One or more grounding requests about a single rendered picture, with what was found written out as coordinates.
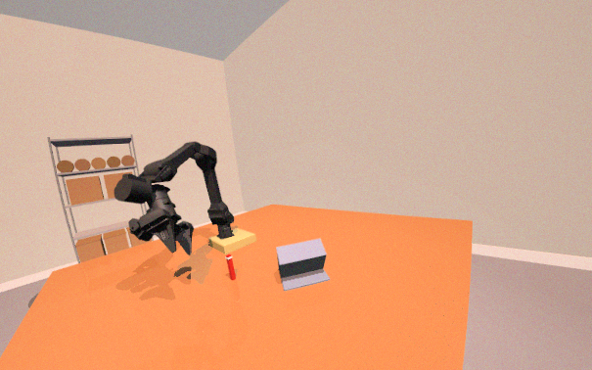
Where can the red peg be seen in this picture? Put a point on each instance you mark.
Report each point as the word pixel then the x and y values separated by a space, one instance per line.
pixel 230 266

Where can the grey square panel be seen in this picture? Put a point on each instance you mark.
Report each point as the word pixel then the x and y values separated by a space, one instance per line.
pixel 301 264

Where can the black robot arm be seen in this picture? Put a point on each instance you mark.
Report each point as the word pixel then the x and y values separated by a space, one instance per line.
pixel 138 190

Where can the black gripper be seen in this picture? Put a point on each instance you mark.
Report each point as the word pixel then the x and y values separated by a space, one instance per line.
pixel 162 218

